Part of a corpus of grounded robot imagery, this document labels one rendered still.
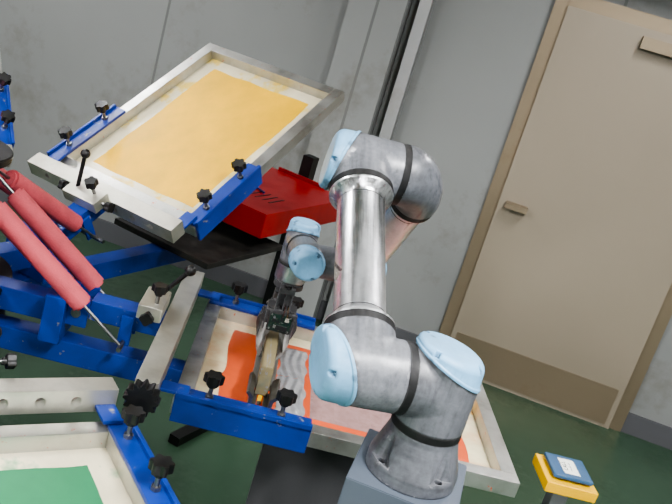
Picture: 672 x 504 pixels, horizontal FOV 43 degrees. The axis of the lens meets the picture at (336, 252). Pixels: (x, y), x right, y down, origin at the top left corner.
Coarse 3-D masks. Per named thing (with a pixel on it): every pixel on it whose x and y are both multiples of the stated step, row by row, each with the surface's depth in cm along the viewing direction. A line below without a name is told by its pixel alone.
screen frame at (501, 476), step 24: (216, 312) 229; (240, 312) 234; (312, 336) 236; (192, 360) 199; (192, 384) 188; (480, 408) 219; (312, 432) 184; (336, 432) 186; (480, 432) 213; (504, 456) 198; (480, 480) 188; (504, 480) 188
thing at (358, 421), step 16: (240, 368) 210; (224, 384) 200; (240, 384) 202; (304, 384) 211; (240, 400) 195; (256, 400) 197; (304, 400) 204; (320, 400) 206; (304, 416) 196; (320, 416) 198; (336, 416) 201; (352, 416) 203; (368, 416) 205; (384, 416) 207; (352, 432) 196; (464, 448) 204
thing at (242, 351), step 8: (232, 336) 226; (240, 336) 227; (248, 336) 228; (232, 344) 221; (240, 344) 222; (248, 344) 224; (288, 344) 231; (232, 352) 217; (240, 352) 218; (248, 352) 219; (256, 352) 221; (232, 360) 213; (240, 360) 214; (248, 360) 215; (248, 368) 211
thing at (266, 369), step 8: (272, 336) 206; (264, 344) 209; (272, 344) 202; (264, 352) 198; (272, 352) 198; (264, 360) 194; (272, 360) 194; (264, 368) 191; (272, 368) 191; (264, 376) 192; (256, 384) 193; (264, 384) 192; (256, 392) 193; (264, 392) 193
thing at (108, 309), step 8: (96, 296) 205; (104, 296) 206; (112, 296) 207; (96, 304) 202; (104, 304) 202; (112, 304) 203; (120, 304) 204; (128, 304) 206; (136, 304) 207; (96, 312) 203; (104, 312) 203; (112, 312) 203; (120, 312) 203; (128, 312) 203; (136, 312) 203; (104, 320) 203; (112, 320) 203; (120, 320) 203; (136, 320) 203; (136, 328) 204; (144, 328) 204; (152, 328) 204
